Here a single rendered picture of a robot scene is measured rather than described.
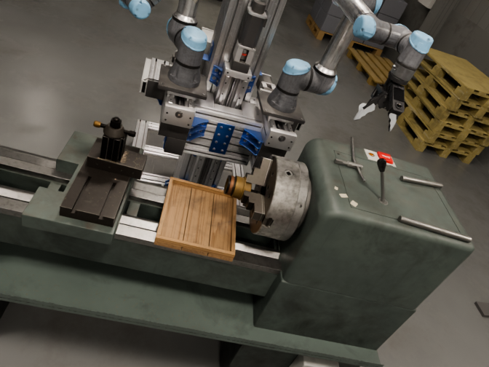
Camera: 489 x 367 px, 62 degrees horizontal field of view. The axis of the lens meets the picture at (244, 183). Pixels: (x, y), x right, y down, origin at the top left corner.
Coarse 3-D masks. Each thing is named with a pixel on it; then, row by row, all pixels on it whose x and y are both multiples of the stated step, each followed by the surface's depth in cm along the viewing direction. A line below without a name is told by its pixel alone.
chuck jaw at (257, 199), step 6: (246, 192) 151; (252, 192) 152; (246, 198) 150; (252, 198) 149; (258, 198) 151; (246, 204) 151; (252, 204) 148; (258, 204) 148; (264, 204) 150; (252, 210) 148; (258, 210) 145; (264, 210) 146; (252, 216) 146; (258, 216) 146; (264, 216) 145; (264, 222) 146; (270, 222) 145
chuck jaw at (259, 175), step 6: (264, 162) 153; (270, 162) 153; (258, 168) 153; (264, 168) 153; (270, 168) 154; (246, 174) 155; (252, 174) 154; (258, 174) 153; (264, 174) 154; (246, 180) 153; (252, 180) 153; (258, 180) 154; (264, 180) 154
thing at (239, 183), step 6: (228, 180) 151; (234, 180) 152; (240, 180) 152; (228, 186) 150; (234, 186) 151; (240, 186) 151; (246, 186) 152; (228, 192) 152; (234, 192) 151; (240, 192) 151; (240, 198) 152
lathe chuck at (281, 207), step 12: (276, 156) 152; (276, 168) 146; (288, 168) 147; (276, 180) 143; (288, 180) 144; (276, 192) 141; (288, 192) 142; (276, 204) 142; (288, 204) 142; (276, 216) 143; (288, 216) 144; (252, 228) 158; (264, 228) 147; (276, 228) 146
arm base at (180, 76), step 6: (174, 66) 183; (180, 66) 181; (186, 66) 180; (192, 66) 180; (198, 66) 183; (168, 72) 186; (174, 72) 183; (180, 72) 181; (186, 72) 181; (192, 72) 182; (198, 72) 185; (168, 78) 186; (174, 78) 183; (180, 78) 182; (186, 78) 182; (192, 78) 183; (198, 78) 186; (180, 84) 183; (186, 84) 184; (192, 84) 185; (198, 84) 189
